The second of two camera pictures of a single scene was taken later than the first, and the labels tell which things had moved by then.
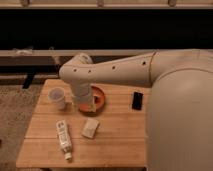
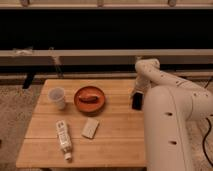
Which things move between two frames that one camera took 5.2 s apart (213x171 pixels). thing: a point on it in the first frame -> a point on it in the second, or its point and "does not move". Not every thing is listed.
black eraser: x=137 y=101 does not move
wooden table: x=61 y=136 does not move
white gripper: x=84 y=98 -> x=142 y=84
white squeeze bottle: x=64 y=138 does not move
